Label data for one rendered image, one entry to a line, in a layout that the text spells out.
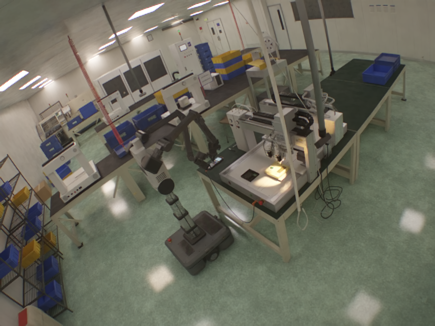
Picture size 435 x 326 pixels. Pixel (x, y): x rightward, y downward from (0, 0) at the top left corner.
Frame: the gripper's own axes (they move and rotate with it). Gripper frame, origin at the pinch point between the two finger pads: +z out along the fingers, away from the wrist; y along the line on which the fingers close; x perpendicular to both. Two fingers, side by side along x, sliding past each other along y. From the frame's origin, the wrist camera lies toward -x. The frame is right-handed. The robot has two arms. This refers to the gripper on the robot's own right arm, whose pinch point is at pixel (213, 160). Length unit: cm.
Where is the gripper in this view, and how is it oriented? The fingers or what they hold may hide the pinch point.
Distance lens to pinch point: 239.6
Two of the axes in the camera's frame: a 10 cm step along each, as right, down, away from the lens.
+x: -7.4, 3.6, -5.7
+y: -6.6, -2.3, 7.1
